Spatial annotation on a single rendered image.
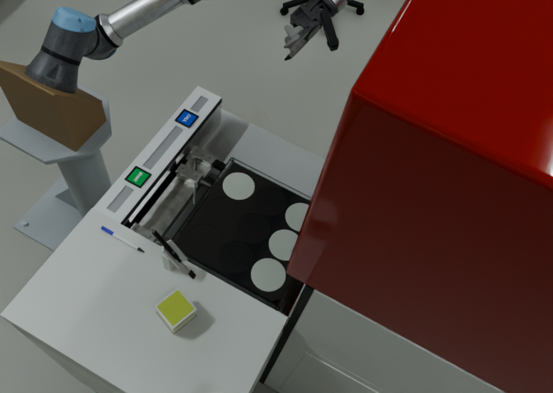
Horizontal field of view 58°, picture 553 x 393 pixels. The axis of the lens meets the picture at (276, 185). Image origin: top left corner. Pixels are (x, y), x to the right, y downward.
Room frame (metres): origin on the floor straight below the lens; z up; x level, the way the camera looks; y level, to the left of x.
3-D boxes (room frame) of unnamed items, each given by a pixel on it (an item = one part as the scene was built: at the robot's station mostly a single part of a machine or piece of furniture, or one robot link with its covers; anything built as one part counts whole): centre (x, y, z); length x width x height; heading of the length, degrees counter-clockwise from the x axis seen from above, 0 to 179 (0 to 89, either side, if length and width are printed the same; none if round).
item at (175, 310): (0.35, 0.17, 1.00); 0.07 x 0.07 x 0.07; 54
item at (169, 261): (0.47, 0.21, 1.03); 0.06 x 0.04 x 0.13; 73
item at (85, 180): (0.98, 0.85, 0.41); 0.51 x 0.44 x 0.82; 73
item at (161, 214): (0.74, 0.30, 0.87); 0.36 x 0.08 x 0.03; 163
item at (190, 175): (0.81, 0.27, 0.89); 0.08 x 0.03 x 0.03; 73
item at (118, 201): (0.84, 0.37, 0.89); 0.55 x 0.09 x 0.14; 163
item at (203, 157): (0.89, 0.25, 0.89); 0.08 x 0.03 x 0.03; 73
